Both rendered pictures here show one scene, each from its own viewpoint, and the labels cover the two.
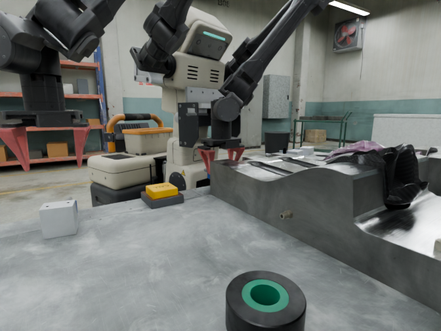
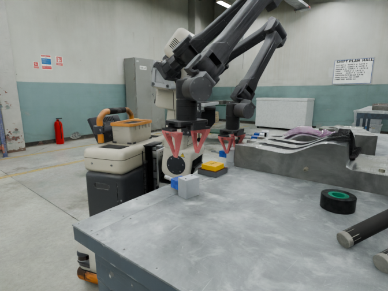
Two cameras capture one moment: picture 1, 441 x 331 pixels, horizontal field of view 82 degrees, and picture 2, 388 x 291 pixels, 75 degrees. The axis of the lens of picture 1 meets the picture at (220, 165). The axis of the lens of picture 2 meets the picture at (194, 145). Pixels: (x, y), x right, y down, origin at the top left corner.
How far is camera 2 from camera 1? 0.55 m
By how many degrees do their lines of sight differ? 19
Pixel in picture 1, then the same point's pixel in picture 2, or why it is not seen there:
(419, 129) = (288, 109)
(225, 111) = (247, 112)
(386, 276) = (362, 187)
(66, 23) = (213, 72)
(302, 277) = not seen: hidden behind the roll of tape
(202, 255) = (281, 193)
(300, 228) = (313, 175)
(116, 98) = (8, 82)
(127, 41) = (17, 19)
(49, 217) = (190, 185)
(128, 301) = (279, 211)
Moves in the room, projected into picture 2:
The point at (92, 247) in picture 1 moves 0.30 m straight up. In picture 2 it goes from (222, 198) to (225, 88)
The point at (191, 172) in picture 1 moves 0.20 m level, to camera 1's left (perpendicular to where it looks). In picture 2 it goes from (190, 154) to (150, 157)
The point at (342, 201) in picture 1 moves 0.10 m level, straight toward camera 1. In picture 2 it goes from (339, 157) to (355, 167)
